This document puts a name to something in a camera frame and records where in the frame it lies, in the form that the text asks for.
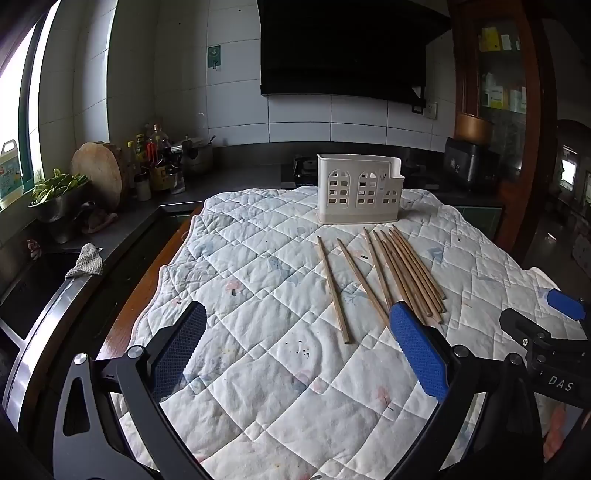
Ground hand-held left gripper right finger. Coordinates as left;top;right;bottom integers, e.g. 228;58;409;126
390;301;546;480

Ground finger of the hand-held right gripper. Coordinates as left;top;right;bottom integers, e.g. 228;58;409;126
546;289;588;322
499;308;591;352

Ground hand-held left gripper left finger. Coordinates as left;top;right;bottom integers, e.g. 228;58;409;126
51;301;208;480

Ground bunch of wooden chopsticks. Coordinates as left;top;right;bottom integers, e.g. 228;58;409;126
316;224;448;346

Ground white plastic utensil holder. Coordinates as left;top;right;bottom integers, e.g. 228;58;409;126
316;153;406;225

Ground white quilted blanket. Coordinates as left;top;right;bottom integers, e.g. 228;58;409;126
113;185;587;480

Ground green base cabinet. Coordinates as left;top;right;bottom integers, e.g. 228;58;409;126
455;205;504;237

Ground grey dishcloth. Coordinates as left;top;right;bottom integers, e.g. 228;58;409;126
65;243;103;280

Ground pink rag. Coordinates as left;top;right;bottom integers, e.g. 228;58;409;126
82;208;119;234

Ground steel kitchen sink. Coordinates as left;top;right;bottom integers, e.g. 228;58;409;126
0;249;93;344

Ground wooden glass-door cabinet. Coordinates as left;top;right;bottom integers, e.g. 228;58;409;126
450;0;560;264

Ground black rice cooker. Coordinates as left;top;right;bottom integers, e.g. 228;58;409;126
443;137;501;192

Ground dark kitchen counter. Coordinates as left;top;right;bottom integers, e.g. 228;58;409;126
28;141;505;296

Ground cluster of condiment bottles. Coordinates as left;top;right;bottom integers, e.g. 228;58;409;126
124;124;186;195

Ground steel bowl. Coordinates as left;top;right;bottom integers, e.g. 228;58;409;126
28;187;92;223

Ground metal cooking pot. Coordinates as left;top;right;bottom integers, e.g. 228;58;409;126
181;135;216;175

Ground round wooden cutting board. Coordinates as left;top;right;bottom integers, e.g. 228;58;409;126
70;141;125;211

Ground copper-coloured pot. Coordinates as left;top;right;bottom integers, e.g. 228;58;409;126
455;113;494;144

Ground green leafy vegetables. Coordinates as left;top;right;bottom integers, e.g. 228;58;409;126
30;168;89;205

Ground window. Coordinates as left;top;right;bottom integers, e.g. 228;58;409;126
0;0;63;185

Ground black range hood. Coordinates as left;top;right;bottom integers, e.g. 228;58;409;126
256;0;453;104

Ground detergent bottle with handle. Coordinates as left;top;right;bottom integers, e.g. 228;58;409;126
0;140;24;208

